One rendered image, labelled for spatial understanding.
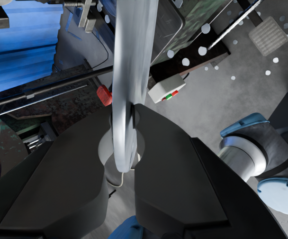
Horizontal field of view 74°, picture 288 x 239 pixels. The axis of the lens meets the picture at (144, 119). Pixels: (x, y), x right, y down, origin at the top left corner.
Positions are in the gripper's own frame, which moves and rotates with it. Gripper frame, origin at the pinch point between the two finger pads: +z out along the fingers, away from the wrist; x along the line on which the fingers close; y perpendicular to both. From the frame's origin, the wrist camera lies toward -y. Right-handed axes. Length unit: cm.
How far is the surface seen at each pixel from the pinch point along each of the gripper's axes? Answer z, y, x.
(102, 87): 51, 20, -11
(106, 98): 50, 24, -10
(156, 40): 31.9, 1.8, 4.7
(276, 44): 68, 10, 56
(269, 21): 71, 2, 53
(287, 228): 52, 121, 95
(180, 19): 28.0, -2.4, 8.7
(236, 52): 93, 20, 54
